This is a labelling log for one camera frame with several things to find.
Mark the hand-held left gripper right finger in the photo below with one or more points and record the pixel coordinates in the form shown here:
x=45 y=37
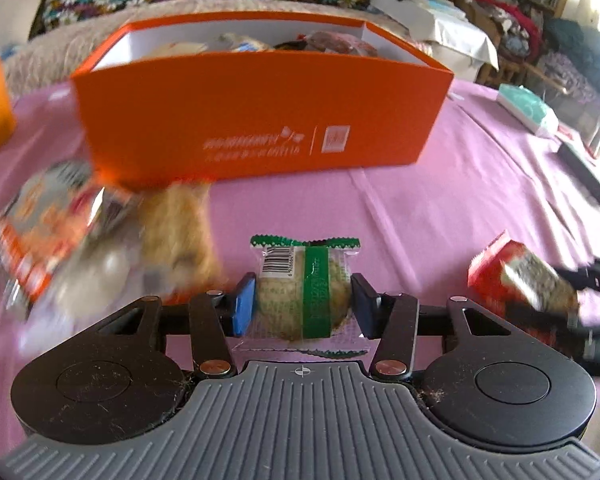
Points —
x=362 y=305

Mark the orange and white snack packet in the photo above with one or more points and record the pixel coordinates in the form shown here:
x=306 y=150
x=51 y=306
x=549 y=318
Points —
x=45 y=220

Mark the orange cardboard box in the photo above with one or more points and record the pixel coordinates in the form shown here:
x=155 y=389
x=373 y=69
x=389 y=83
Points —
x=260 y=110

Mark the red snack packet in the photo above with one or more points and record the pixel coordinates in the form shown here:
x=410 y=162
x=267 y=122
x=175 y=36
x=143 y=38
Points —
x=510 y=272

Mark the black box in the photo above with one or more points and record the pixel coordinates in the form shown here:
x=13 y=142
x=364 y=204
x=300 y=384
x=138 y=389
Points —
x=585 y=170

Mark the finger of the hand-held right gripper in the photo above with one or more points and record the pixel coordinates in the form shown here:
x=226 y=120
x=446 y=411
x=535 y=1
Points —
x=597 y=275
x=595 y=319

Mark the teal tissue pack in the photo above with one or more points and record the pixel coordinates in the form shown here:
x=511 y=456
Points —
x=527 y=110

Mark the white pastry packet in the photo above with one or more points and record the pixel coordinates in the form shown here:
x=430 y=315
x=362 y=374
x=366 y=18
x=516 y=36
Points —
x=90 y=285

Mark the green striped biscuit packet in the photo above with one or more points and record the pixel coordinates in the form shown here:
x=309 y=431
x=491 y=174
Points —
x=300 y=300

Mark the dark teal cloth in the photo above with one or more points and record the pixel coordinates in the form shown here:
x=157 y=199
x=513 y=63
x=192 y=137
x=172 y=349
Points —
x=580 y=42

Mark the clear round biscuit packet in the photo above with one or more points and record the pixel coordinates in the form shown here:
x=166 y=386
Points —
x=182 y=235

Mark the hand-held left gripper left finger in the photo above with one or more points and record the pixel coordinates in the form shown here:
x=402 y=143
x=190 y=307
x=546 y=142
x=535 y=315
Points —
x=245 y=305

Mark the pink tablecloth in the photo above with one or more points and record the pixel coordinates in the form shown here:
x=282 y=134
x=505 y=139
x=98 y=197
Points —
x=455 y=200

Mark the red cloth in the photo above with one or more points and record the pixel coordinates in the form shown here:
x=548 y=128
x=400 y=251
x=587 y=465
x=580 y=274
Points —
x=505 y=7

